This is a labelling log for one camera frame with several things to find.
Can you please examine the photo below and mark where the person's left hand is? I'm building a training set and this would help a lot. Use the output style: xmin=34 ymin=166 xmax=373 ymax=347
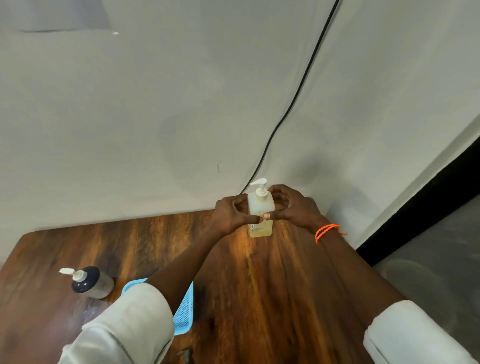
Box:
xmin=211 ymin=194 xmax=263 ymax=238

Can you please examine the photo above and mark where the person's right hand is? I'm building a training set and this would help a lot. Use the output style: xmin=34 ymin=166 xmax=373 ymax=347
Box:
xmin=263 ymin=184 xmax=331 ymax=235

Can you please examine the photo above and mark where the large yellow soap bottle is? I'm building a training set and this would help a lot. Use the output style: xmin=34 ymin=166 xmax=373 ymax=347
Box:
xmin=247 ymin=191 xmax=277 ymax=239

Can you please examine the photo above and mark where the white pump head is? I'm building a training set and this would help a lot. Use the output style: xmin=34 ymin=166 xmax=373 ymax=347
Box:
xmin=249 ymin=178 xmax=269 ymax=198

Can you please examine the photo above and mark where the small navy white pump bottle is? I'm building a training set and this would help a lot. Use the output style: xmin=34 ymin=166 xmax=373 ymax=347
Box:
xmin=59 ymin=266 xmax=115 ymax=300

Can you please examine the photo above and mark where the person's left forearm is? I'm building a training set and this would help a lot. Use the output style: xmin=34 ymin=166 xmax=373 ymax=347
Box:
xmin=144 ymin=224 xmax=226 ymax=301

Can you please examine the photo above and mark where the person's right forearm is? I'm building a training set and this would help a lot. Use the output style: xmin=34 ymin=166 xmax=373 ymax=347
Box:
xmin=318 ymin=228 xmax=408 ymax=331

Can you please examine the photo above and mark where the person's left white sleeve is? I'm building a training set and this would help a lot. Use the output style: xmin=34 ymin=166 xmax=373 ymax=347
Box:
xmin=58 ymin=283 xmax=176 ymax=364

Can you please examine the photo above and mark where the person's white sleeve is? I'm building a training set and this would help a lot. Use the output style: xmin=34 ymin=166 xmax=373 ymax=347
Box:
xmin=362 ymin=299 xmax=477 ymax=364
xmin=58 ymin=283 xmax=176 ymax=364

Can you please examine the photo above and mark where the person's right white sleeve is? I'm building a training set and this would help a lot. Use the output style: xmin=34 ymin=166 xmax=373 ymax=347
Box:
xmin=362 ymin=299 xmax=477 ymax=364

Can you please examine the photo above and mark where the blue plastic mesh basket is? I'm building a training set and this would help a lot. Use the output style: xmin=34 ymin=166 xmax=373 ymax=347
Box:
xmin=120 ymin=278 xmax=195 ymax=336

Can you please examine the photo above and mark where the printed paper sheet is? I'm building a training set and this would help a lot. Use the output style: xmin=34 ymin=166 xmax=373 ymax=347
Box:
xmin=0 ymin=0 xmax=119 ymax=35

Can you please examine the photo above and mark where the orange beaded bracelet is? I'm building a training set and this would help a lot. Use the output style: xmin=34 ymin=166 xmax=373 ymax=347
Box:
xmin=314 ymin=223 xmax=348 ymax=245

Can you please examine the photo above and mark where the long black wall cable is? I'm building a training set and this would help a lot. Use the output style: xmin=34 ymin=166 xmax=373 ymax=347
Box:
xmin=239 ymin=0 xmax=341 ymax=196

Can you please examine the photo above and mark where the black door frame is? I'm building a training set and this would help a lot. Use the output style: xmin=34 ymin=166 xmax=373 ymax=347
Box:
xmin=355 ymin=136 xmax=480 ymax=267

